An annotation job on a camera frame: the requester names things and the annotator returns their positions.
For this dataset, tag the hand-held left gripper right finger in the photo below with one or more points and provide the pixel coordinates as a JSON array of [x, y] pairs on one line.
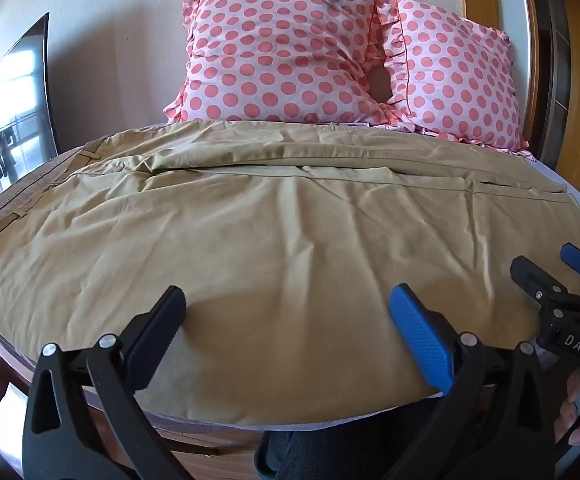
[[420, 340]]

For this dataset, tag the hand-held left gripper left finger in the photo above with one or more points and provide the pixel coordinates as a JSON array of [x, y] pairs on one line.
[[162, 320]]

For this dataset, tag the khaki pants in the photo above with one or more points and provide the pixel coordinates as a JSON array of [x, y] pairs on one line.
[[270, 260]]

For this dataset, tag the person's right hand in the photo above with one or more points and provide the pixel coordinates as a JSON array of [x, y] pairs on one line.
[[572, 412]]

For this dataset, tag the white bed sheet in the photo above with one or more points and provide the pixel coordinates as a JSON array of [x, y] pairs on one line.
[[575, 200]]

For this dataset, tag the person's dark trouser legs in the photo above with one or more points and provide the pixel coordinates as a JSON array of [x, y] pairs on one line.
[[330, 450]]

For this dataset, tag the wooden door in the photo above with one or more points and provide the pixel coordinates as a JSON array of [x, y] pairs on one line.
[[577, 95]]

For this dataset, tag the pink polka-dot pillow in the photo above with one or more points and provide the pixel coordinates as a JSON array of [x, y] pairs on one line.
[[275, 55], [450, 75]]

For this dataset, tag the black flat television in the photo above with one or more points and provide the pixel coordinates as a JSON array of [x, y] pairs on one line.
[[15, 110]]

